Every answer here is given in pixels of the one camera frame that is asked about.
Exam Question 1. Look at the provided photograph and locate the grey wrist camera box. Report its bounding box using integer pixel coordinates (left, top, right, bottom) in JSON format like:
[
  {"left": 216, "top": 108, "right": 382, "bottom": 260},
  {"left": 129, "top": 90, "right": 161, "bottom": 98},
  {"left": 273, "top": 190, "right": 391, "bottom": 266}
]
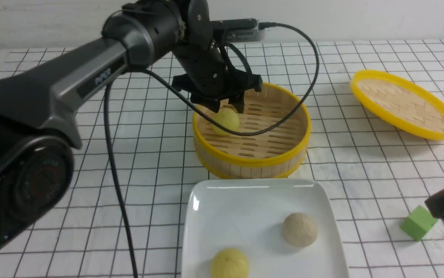
[{"left": 211, "top": 18, "right": 265, "bottom": 44}]

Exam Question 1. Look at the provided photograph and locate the black camera cable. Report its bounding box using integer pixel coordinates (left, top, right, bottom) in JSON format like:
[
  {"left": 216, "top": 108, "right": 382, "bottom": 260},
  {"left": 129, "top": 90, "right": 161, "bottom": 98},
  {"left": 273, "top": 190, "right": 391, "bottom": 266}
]
[{"left": 104, "top": 22, "right": 320, "bottom": 278}]

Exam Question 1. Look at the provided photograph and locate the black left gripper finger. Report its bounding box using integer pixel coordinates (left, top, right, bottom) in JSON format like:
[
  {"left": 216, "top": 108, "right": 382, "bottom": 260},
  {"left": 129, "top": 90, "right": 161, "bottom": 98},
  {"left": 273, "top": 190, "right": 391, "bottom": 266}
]
[
  {"left": 199, "top": 99, "right": 221, "bottom": 113},
  {"left": 228, "top": 92, "right": 245, "bottom": 113}
]

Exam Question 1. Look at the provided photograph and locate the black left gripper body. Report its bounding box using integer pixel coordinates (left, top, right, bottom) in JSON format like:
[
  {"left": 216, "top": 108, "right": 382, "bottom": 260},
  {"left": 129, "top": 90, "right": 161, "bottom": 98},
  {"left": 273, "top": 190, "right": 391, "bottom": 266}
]
[{"left": 171, "top": 42, "right": 263, "bottom": 105}]

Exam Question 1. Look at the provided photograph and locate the yellow steamed bun on plate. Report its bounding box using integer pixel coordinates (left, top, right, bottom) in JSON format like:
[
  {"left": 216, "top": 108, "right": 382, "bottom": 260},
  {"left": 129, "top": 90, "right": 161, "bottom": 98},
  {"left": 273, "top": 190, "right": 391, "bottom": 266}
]
[{"left": 211, "top": 248, "right": 249, "bottom": 278}]

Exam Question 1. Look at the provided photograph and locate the beige steamed bun on plate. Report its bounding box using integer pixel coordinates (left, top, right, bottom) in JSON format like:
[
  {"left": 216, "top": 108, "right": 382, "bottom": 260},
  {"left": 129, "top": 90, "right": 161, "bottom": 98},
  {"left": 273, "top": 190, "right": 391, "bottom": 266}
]
[{"left": 282, "top": 212, "right": 318, "bottom": 248}]

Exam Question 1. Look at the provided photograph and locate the yellow bamboo steamer lid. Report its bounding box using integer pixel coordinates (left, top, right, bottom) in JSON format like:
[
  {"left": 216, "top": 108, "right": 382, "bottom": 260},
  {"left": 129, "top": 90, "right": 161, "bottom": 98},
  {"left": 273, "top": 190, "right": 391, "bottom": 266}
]
[{"left": 350, "top": 70, "right": 444, "bottom": 141}]

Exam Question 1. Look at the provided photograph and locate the white square plate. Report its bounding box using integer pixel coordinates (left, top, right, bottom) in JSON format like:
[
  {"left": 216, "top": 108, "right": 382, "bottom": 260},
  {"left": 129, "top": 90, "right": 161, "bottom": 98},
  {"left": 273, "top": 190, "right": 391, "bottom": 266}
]
[{"left": 181, "top": 178, "right": 349, "bottom": 278}]

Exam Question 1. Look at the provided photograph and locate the yellow steamed bun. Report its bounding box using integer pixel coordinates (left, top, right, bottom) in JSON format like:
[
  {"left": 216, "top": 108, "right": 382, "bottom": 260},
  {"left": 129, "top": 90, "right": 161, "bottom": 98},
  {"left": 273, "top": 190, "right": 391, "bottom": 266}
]
[
  {"left": 211, "top": 108, "right": 240, "bottom": 131},
  {"left": 211, "top": 248, "right": 249, "bottom": 278}
]

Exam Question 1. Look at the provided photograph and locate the green cube block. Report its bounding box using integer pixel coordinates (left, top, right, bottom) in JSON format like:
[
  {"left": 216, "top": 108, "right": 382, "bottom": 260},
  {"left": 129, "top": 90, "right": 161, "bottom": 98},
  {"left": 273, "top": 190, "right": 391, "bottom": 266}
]
[{"left": 400, "top": 205, "right": 438, "bottom": 242}]

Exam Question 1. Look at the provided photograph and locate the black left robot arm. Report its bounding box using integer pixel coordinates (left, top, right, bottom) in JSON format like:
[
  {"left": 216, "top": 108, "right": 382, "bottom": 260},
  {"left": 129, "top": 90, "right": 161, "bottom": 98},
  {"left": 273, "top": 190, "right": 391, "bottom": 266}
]
[{"left": 0, "top": 0, "right": 262, "bottom": 250}]

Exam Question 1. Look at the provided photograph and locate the white grid tablecloth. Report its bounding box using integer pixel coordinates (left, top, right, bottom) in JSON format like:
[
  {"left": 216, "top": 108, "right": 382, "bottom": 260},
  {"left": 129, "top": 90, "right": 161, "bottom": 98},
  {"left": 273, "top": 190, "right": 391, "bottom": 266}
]
[{"left": 0, "top": 39, "right": 444, "bottom": 278}]

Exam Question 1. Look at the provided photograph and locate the yellow bamboo steamer basket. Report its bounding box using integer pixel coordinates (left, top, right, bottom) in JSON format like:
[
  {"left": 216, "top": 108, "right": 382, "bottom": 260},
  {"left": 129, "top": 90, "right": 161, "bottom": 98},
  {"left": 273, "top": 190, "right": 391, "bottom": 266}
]
[{"left": 192, "top": 82, "right": 312, "bottom": 180}]

